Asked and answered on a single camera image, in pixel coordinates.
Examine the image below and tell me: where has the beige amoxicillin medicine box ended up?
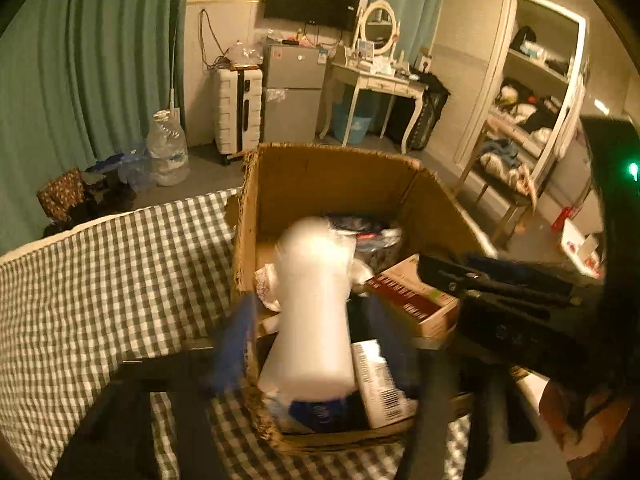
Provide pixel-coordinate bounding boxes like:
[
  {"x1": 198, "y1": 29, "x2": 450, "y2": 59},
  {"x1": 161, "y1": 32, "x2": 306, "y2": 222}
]
[{"x1": 364, "y1": 254, "x2": 459, "y2": 341}]

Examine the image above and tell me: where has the black glossy plastic container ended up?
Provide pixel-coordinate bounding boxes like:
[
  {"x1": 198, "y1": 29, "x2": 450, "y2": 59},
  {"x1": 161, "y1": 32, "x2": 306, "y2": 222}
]
[{"x1": 326, "y1": 214, "x2": 404, "y2": 273}]

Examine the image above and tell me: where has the white dog figurine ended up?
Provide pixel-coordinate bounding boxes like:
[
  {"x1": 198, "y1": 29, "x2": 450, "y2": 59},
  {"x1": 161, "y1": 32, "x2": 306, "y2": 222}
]
[{"x1": 258, "y1": 218, "x2": 357, "y2": 402}]

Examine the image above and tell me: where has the person's right hand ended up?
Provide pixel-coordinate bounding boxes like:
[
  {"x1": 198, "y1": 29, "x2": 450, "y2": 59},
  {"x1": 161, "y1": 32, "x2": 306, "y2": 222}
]
[{"x1": 538, "y1": 382, "x2": 632, "y2": 479}]

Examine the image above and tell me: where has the green checkered tablecloth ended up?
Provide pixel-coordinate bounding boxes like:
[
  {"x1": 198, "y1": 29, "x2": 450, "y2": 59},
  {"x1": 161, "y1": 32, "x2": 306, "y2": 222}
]
[{"x1": 0, "y1": 186, "x2": 474, "y2": 480}]

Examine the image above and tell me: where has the cardboard box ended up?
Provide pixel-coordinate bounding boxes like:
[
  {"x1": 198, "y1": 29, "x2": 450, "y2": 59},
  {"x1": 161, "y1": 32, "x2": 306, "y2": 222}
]
[{"x1": 223, "y1": 142, "x2": 499, "y2": 456}]

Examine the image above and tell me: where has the white wardrobe shelving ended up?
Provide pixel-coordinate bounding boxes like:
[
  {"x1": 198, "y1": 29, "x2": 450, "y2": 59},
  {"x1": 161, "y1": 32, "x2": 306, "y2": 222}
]
[{"x1": 427, "y1": 0, "x2": 588, "y2": 183}]

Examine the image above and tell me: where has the brown patterned bag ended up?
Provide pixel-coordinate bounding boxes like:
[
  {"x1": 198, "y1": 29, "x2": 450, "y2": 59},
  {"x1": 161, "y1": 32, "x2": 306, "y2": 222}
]
[{"x1": 36, "y1": 168, "x2": 85, "y2": 222}]

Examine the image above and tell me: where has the blue trash bin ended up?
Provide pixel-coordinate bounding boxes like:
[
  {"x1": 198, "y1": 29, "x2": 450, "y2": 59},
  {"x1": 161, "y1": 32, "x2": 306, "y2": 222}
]
[{"x1": 331, "y1": 103, "x2": 372, "y2": 145}]

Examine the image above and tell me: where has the white vanity table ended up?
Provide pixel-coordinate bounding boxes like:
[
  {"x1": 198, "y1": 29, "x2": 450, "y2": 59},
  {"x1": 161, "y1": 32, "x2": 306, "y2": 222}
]
[{"x1": 318, "y1": 63, "x2": 428, "y2": 155}]

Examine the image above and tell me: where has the large water bottle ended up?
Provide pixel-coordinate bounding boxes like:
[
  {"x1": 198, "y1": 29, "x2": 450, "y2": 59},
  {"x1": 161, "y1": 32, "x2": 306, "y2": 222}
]
[{"x1": 146, "y1": 110, "x2": 190, "y2": 186}]

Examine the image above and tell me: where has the oval vanity mirror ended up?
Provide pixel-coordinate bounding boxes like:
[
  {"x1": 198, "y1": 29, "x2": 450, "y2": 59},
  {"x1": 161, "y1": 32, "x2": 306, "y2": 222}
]
[{"x1": 352, "y1": 0, "x2": 400, "y2": 58}]

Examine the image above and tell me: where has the silver mini fridge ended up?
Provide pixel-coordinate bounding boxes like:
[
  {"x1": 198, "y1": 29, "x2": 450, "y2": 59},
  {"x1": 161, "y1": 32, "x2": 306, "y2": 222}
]
[{"x1": 262, "y1": 44, "x2": 326, "y2": 143}]

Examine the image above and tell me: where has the white suitcase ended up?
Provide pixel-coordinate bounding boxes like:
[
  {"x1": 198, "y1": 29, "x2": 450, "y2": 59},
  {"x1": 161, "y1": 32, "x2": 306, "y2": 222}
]
[{"x1": 213, "y1": 68, "x2": 262, "y2": 159}]

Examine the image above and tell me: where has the green curtain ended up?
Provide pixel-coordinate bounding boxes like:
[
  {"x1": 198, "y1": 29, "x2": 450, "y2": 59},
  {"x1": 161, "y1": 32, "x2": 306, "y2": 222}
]
[{"x1": 1, "y1": 0, "x2": 186, "y2": 252}]

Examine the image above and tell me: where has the wall mounted television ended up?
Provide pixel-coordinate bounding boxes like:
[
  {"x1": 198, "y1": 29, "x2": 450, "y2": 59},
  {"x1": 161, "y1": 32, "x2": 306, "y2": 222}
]
[{"x1": 264, "y1": 0, "x2": 360, "y2": 32}]

